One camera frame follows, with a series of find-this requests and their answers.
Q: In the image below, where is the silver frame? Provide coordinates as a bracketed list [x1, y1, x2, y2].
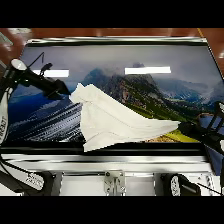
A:
[0, 151, 224, 197]

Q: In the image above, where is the white shirt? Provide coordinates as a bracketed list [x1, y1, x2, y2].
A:
[68, 82, 182, 153]

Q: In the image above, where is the black cable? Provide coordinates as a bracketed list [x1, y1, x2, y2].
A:
[27, 51, 46, 67]

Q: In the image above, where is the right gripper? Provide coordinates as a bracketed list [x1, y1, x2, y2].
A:
[178, 121, 202, 139]

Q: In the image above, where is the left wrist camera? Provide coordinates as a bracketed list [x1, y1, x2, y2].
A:
[39, 62, 54, 77]

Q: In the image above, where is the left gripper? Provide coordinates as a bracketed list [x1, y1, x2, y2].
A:
[45, 78, 72, 101]

